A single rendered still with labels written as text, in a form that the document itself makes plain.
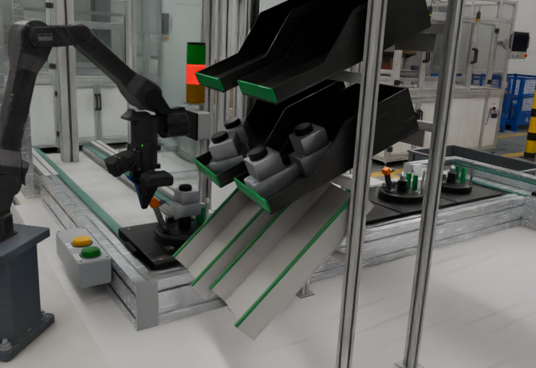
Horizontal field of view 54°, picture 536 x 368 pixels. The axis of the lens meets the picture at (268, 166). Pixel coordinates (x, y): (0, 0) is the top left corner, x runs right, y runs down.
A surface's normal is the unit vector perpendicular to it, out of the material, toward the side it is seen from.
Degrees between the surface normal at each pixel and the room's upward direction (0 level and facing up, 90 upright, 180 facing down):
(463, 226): 90
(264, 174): 90
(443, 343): 0
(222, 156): 103
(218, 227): 90
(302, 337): 0
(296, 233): 45
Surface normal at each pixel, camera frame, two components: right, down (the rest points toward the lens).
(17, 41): -0.72, 0.04
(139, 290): 0.55, 0.22
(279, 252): -0.62, -0.65
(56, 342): 0.05, -0.97
